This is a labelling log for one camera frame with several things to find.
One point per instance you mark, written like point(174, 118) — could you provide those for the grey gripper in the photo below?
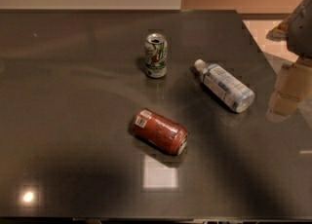
point(301, 32)

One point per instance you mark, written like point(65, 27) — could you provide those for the red coke can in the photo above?
point(167, 135)

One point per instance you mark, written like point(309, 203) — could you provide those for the green white soda can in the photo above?
point(156, 47)

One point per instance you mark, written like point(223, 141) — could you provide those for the clear plastic water bottle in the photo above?
point(236, 95)

